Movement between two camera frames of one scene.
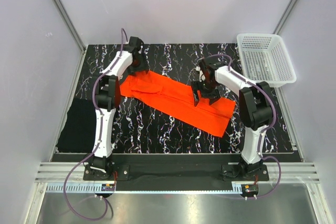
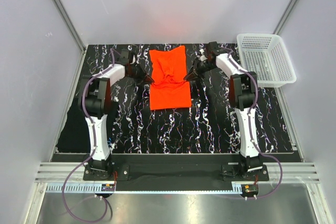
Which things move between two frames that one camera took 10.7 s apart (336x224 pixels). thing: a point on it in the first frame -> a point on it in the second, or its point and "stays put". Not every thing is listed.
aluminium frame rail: [58, 172] stays put
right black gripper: [213, 96] -> [193, 76]
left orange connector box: [107, 187] stays put
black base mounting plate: [178, 168] stays put
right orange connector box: [249, 189] stays put
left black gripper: [144, 66] -> [143, 75]
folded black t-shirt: [77, 135] stays put
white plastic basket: [264, 59] stays put
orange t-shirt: [176, 98] -> [169, 89]
